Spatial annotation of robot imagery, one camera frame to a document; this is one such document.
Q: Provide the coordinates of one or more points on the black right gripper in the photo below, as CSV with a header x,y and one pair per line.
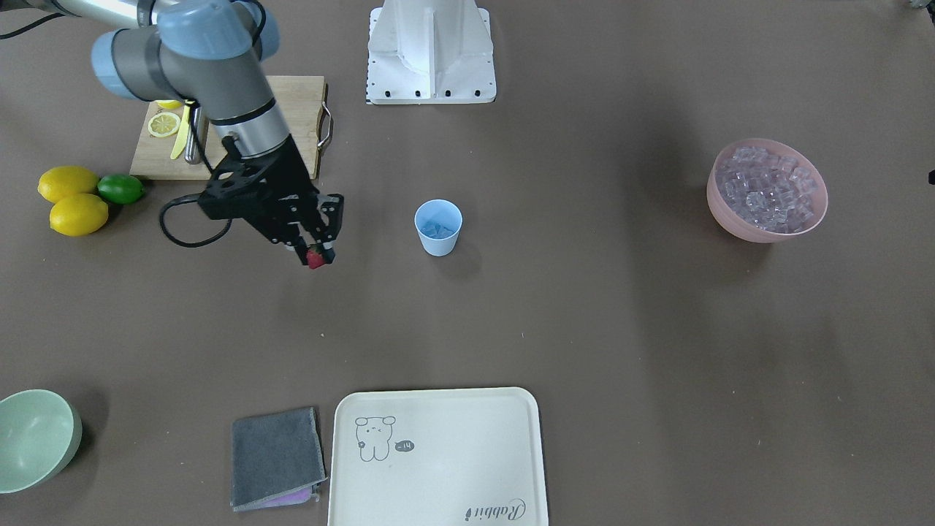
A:
x,y
293,182

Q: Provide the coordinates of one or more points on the red strawberry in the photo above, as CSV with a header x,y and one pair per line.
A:
x,y
314,259

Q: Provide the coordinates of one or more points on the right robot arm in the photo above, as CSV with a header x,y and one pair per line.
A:
x,y
210,52

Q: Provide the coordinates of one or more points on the blue plastic cup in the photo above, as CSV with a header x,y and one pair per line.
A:
x,y
438,223

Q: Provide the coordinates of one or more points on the pink bowl of ice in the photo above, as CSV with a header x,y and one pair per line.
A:
x,y
764,191

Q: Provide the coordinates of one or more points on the wooden cutting board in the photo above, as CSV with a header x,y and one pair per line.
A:
x,y
300,98

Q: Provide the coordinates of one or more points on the steel muddler bar tool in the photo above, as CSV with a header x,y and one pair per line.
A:
x,y
196,139

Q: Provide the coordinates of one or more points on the yellow plastic knife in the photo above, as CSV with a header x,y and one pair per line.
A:
x,y
182,134

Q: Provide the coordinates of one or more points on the lemon half slice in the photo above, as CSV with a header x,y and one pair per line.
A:
x,y
169,104
163,124

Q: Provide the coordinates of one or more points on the green lime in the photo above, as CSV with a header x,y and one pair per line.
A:
x,y
120,189

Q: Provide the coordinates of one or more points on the grey folded cloth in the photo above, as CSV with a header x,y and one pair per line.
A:
x,y
277,460

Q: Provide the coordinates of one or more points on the yellow lemon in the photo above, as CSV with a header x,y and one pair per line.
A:
x,y
79,215
61,182

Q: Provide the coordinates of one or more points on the cream rabbit tray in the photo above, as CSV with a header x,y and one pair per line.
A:
x,y
438,457

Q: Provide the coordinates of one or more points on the green ceramic bowl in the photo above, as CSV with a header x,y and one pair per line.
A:
x,y
40,434

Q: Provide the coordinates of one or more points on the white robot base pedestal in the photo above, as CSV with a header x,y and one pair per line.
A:
x,y
430,52

